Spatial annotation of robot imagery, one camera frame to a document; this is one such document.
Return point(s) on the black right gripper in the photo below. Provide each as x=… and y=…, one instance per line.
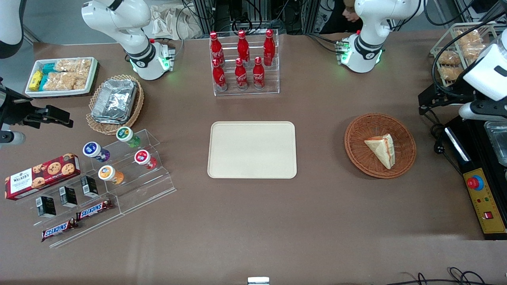
x=11, y=107

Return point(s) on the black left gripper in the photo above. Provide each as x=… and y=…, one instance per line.
x=452, y=93

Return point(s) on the triangular sandwich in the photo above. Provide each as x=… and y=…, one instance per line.
x=382, y=152

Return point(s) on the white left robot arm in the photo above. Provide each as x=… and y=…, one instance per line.
x=368, y=43

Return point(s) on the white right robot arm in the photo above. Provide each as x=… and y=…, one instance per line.
x=136, y=45

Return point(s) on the white rectangular snack tray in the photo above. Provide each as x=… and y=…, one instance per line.
x=92, y=77

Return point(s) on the round brown wicker basket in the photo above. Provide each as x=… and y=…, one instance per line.
x=370, y=160

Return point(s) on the oval tan wicker basket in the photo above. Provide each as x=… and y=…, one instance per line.
x=136, y=107

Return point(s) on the beige plastic serving tray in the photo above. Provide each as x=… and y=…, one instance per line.
x=252, y=149

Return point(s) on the teal snack packet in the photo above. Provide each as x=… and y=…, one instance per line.
x=48, y=68
x=43, y=82

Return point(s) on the clear fried snack packet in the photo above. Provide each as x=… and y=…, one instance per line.
x=449, y=73
x=473, y=51
x=448, y=58
x=470, y=37

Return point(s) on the yellow snack packet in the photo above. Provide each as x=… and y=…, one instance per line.
x=35, y=80

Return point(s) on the clear rice cracker packet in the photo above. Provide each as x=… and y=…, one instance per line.
x=59, y=81
x=73, y=65

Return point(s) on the purple jar with white lid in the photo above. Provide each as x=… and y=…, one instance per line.
x=93, y=150

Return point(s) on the red Walkers cookie box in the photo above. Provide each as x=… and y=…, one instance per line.
x=41, y=176

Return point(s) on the stack of foil containers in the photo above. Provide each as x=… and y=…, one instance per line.
x=115, y=101

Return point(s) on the black machine with yellow panel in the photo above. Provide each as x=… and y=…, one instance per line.
x=475, y=158

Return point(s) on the steel pan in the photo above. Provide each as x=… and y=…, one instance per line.
x=498, y=142

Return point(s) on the small black carton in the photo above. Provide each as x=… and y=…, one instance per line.
x=46, y=206
x=68, y=196
x=89, y=187

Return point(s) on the green jar with white lid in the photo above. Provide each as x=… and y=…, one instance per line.
x=126, y=135

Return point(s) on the orange jar with white lid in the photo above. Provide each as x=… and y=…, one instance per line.
x=109, y=174

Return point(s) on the red emergency stop button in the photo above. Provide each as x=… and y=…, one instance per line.
x=474, y=182

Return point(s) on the Snickers chocolate bar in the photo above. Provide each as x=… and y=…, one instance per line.
x=59, y=229
x=94, y=209

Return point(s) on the red jar with white lid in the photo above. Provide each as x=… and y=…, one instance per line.
x=143, y=158

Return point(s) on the clear acrylic step display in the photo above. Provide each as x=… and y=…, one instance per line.
x=99, y=225
x=150, y=190

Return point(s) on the person with brown hair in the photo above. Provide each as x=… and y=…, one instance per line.
x=350, y=14

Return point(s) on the clear acrylic bottle rack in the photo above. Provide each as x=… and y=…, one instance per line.
x=273, y=85

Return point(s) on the crumpled beige bag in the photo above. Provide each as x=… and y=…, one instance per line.
x=170, y=21

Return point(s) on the red cola bottle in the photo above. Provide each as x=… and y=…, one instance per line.
x=241, y=76
x=216, y=49
x=219, y=77
x=243, y=47
x=258, y=75
x=269, y=49

